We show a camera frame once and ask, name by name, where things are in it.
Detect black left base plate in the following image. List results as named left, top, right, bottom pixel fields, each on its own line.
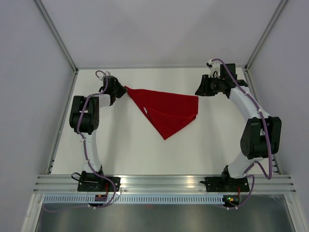
left=77, top=171, right=121, bottom=192

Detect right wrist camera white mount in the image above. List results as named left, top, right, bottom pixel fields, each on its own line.
left=206, top=60, right=220, bottom=78

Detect aluminium mounting rail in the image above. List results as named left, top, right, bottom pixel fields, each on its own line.
left=33, top=174, right=296, bottom=194

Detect slotted cable duct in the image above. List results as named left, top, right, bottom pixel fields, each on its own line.
left=43, top=194, right=224, bottom=204

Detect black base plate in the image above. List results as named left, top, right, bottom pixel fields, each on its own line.
left=77, top=171, right=121, bottom=192
left=200, top=176, right=250, bottom=193

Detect red cloth napkin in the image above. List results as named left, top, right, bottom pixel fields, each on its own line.
left=126, top=86, right=198, bottom=140

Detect right aluminium frame post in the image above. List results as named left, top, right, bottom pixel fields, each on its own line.
left=244, top=0, right=289, bottom=72

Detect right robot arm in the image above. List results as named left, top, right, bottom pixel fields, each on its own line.
left=195, top=59, right=282, bottom=193

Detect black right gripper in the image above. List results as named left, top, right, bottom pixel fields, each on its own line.
left=195, top=74, right=224, bottom=97

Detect aluminium frame post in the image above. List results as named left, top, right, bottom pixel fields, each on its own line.
left=244, top=0, right=289, bottom=72
left=33, top=0, right=78, bottom=73

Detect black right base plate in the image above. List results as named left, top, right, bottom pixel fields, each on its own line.
left=200, top=176, right=250, bottom=193

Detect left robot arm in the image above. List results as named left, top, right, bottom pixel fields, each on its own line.
left=69, top=70, right=127, bottom=193

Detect left aluminium frame post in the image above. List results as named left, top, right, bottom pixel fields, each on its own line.
left=33, top=0, right=78, bottom=73

